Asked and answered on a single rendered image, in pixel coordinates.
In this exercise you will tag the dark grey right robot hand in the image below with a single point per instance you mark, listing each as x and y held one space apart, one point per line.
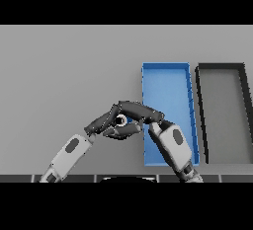
141 111

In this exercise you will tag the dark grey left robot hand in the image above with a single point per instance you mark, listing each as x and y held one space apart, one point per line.
100 123

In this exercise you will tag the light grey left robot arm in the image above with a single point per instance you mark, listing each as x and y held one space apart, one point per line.
67 156

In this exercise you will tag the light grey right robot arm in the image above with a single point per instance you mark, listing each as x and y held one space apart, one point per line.
174 148

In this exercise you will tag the blue bin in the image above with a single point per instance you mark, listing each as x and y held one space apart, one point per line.
168 89

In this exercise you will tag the dark grey bin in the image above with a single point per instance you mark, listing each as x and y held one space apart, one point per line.
224 115

